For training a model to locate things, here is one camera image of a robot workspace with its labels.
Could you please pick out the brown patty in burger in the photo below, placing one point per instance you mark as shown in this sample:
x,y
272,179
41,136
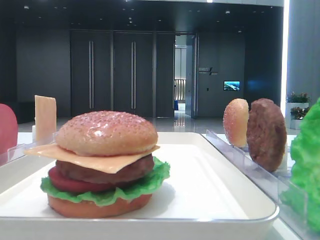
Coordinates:
x,y
129,173

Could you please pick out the standing green lettuce leaf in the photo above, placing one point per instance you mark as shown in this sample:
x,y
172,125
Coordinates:
x,y
306,160

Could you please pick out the dark double doors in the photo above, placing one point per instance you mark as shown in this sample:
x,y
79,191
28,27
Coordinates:
x,y
122,71

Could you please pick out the orange cheese slice on burger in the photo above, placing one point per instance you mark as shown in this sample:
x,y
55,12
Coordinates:
x,y
109,165

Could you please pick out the white rectangular tray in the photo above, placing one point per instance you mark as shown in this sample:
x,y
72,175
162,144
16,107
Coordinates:
x,y
205,198

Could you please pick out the red tomato slice in burger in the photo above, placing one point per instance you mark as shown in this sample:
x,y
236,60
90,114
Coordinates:
x,y
66,184

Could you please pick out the green lettuce in burger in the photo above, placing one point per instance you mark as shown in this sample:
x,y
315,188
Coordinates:
x,y
144,186

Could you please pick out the sesame bun top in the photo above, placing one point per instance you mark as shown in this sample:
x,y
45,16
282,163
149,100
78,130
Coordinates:
x,y
107,133

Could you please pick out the burger bottom bun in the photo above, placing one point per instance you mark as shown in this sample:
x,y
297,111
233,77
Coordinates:
x,y
89,210

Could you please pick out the potted plant white planter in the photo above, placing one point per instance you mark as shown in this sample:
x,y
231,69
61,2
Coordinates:
x,y
297,105

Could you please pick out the right long clear rail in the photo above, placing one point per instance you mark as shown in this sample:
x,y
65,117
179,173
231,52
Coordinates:
x,y
289,225

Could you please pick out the standing brown meat patty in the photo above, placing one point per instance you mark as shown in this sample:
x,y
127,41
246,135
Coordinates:
x,y
266,134

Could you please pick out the left long clear rail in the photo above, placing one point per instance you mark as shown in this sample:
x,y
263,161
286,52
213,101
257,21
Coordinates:
x,y
30,145

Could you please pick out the wall screen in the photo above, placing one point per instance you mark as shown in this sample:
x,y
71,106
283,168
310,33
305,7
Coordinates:
x,y
231,86

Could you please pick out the standing orange cheese slice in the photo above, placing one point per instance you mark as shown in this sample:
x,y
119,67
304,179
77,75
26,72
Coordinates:
x,y
45,117

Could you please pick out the long clear rail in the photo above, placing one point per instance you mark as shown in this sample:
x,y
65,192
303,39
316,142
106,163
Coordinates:
x,y
30,145
289,225

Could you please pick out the standing red tomato slice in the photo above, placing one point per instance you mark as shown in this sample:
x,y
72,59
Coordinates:
x,y
8,128

